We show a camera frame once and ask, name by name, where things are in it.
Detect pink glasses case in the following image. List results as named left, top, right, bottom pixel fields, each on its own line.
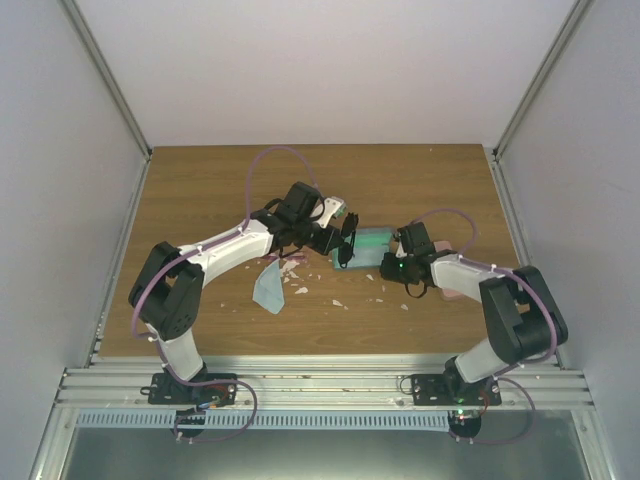
left=436, top=263, right=463, bottom=301

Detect aluminium corner post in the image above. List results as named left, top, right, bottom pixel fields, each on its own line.
left=492, top=0, right=593, bottom=162
left=59, top=0, right=153, bottom=162

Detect aluminium table edge rail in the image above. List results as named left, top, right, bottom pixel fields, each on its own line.
left=55, top=354, right=594, bottom=411

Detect grey slotted cable duct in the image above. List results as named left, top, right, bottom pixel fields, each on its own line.
left=76, top=409, right=449, bottom=432

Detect left aluminium corner post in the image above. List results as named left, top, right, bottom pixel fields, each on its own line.
left=59, top=0, right=153, bottom=162

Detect right aluminium corner post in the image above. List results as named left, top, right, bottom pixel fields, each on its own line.
left=492, top=0, right=593, bottom=162

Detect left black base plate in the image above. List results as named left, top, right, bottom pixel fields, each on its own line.
left=140, top=371, right=237, bottom=406

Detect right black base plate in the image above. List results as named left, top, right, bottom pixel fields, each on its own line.
left=398, top=374, right=502, bottom=407

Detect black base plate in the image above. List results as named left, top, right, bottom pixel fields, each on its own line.
left=140, top=371, right=237, bottom=406
left=398, top=374, right=502, bottom=407

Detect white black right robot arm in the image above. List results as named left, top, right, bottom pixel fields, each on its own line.
left=380, top=223, right=569, bottom=405

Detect light blue cleaning cloth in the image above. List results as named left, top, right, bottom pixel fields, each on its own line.
left=252, top=261, right=285, bottom=315

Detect black sunglasses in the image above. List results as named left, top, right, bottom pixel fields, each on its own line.
left=336, top=212, right=359, bottom=269

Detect pink clear glasses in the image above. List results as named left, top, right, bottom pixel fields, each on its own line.
left=263, top=252, right=309, bottom=263

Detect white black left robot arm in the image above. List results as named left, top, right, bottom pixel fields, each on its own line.
left=128, top=182, right=346, bottom=404

